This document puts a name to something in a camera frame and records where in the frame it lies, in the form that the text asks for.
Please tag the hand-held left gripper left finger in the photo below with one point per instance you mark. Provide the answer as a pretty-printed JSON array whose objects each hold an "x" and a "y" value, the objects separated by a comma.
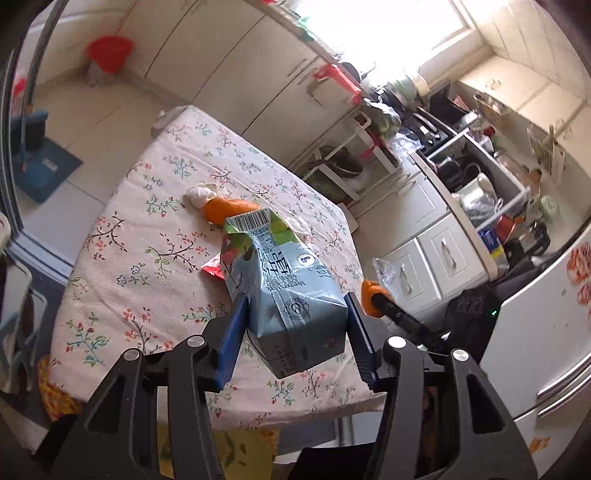
[{"x": 233, "y": 341}]

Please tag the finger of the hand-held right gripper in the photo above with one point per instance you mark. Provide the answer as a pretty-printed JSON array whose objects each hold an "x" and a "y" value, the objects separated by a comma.
[{"x": 406, "y": 318}]

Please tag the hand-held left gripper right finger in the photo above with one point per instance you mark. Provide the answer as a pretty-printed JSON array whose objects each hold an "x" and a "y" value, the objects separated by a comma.
[{"x": 362, "y": 341}]

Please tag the small orange piece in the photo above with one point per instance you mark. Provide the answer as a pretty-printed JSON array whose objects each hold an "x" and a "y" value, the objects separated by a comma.
[{"x": 371, "y": 297}]

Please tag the blue green milk carton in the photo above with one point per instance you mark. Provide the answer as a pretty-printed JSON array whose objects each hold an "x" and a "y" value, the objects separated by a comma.
[{"x": 286, "y": 295}]

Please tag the white tissue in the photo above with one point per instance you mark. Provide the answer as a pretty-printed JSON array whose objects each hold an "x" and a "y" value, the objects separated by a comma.
[{"x": 198, "y": 196}]

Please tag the clear plastic bag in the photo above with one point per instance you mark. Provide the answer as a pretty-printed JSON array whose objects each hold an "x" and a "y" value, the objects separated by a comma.
[{"x": 388, "y": 272}]

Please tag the small red wrapper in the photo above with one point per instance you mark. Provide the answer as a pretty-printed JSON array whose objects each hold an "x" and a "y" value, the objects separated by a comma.
[{"x": 213, "y": 268}]

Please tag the white refrigerator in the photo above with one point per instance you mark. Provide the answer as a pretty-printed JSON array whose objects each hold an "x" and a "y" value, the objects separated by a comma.
[{"x": 545, "y": 346}]

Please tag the floral tablecloth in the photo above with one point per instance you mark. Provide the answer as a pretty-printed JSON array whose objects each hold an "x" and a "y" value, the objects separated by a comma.
[{"x": 138, "y": 277}]

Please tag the white countertop shelf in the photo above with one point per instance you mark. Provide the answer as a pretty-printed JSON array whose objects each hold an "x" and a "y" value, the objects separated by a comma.
[{"x": 512, "y": 180}]

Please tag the black pan with lid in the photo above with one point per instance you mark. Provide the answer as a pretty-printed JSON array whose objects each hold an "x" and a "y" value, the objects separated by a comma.
[{"x": 341, "y": 161}]

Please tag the yellow patterned cloth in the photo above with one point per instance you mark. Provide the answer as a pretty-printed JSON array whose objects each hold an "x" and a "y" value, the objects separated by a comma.
[{"x": 55, "y": 397}]

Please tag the white storage rack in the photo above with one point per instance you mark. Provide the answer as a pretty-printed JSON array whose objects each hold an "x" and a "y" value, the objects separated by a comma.
[{"x": 358, "y": 134}]

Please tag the green vegetables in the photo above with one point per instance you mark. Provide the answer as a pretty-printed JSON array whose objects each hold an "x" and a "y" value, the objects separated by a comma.
[{"x": 383, "y": 117}]

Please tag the white cutting board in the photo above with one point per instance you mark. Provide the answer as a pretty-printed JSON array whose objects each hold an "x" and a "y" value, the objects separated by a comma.
[{"x": 334, "y": 92}]

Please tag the blue dustpan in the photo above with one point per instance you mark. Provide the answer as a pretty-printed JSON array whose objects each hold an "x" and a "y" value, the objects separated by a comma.
[{"x": 32, "y": 170}]

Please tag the cream kitchen cabinets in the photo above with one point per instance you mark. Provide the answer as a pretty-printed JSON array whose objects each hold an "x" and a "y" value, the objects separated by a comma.
[{"x": 258, "y": 60}]

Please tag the window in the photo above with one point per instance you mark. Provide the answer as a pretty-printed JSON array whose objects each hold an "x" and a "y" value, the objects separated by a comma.
[{"x": 392, "y": 27}]

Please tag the red waste bin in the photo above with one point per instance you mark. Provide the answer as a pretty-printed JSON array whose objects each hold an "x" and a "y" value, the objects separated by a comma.
[{"x": 111, "y": 50}]

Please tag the metal pole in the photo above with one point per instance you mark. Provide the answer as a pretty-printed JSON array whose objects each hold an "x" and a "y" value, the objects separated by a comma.
[{"x": 27, "y": 87}]

